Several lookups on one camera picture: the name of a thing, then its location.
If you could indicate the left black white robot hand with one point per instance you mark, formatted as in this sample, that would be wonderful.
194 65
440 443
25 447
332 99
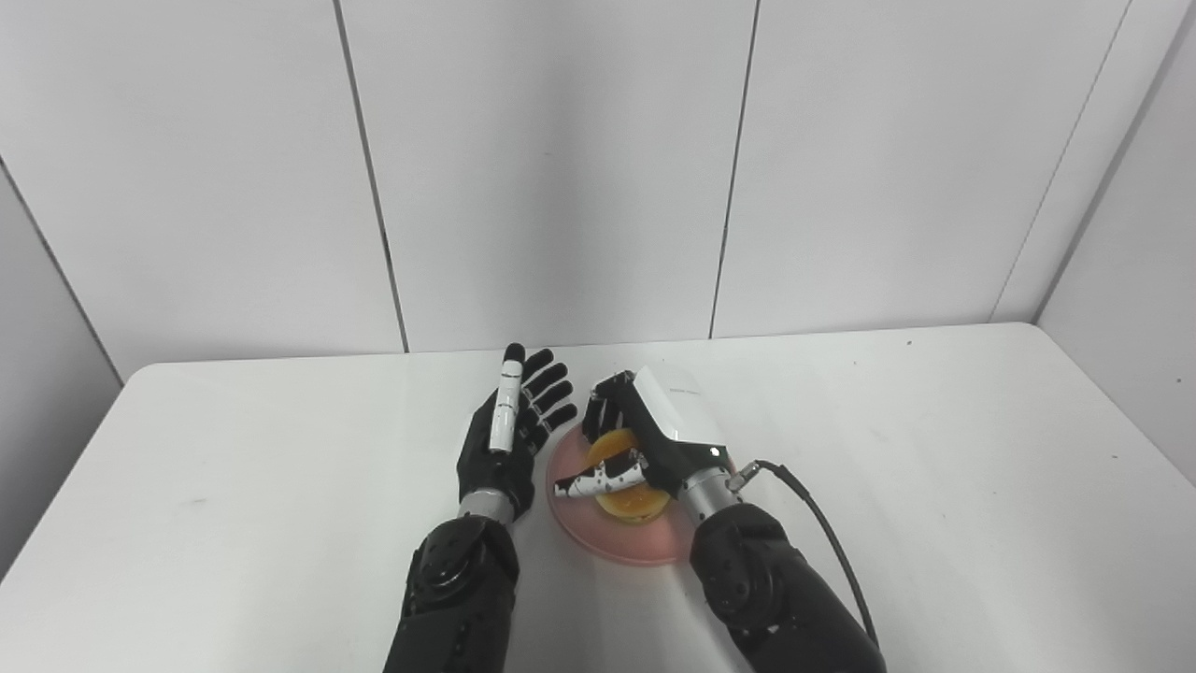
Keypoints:
495 467

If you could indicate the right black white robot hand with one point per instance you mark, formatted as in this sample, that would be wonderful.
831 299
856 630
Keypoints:
673 421

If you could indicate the toy hamburger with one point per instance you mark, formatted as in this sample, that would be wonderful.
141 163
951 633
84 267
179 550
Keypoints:
631 507

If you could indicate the pink round plate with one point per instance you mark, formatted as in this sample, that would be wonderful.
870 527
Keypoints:
645 544

